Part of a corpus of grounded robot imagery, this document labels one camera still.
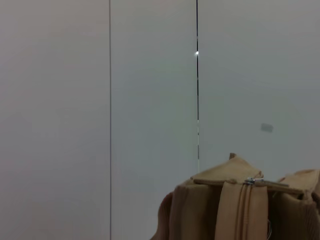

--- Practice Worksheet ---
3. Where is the khaki canvas food bag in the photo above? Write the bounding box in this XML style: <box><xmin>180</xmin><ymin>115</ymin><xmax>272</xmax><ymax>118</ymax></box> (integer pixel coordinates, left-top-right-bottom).
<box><xmin>149</xmin><ymin>152</ymin><xmax>320</xmax><ymax>240</ymax></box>

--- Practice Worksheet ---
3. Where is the silver metal zipper pull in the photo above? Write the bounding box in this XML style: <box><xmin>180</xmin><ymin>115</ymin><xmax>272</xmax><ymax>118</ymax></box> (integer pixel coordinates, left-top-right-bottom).
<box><xmin>243</xmin><ymin>174</ymin><xmax>290</xmax><ymax>188</ymax></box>

